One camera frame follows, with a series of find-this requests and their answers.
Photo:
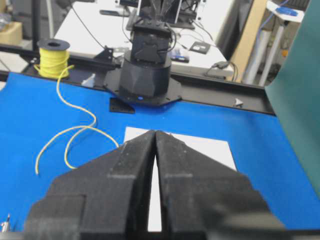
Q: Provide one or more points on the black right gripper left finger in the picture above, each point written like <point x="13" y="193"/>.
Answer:
<point x="105" y="199"/>

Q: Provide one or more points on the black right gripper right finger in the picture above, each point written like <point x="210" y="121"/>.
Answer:
<point x="206" y="200"/>

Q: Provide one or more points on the orange soldering iron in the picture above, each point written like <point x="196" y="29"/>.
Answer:
<point x="5" y="226"/>

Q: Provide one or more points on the white paper sheet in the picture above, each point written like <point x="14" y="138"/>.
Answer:
<point x="217" y="150"/>

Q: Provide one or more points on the blue table mat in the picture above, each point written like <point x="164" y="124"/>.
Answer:
<point x="31" y="113"/>

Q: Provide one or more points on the dark green backdrop sheet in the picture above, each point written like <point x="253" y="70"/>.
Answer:
<point x="295" y="95"/>

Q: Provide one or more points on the white background desk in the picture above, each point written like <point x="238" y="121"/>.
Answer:
<point x="89" y="32"/>

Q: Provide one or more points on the black aluminium frame rail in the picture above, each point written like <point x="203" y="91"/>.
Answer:
<point x="194" y="89"/>

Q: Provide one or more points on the black spool of yellow wire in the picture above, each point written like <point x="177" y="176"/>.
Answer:
<point x="53" y="58"/>

